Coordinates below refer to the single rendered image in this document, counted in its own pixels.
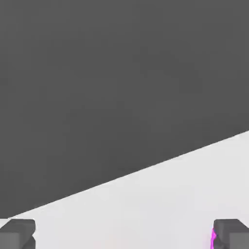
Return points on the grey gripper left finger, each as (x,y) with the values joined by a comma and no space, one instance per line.
(15,235)

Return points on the small magenta cube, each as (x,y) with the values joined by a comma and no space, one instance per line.
(213,238)

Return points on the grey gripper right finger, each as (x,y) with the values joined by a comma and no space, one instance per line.
(233,236)

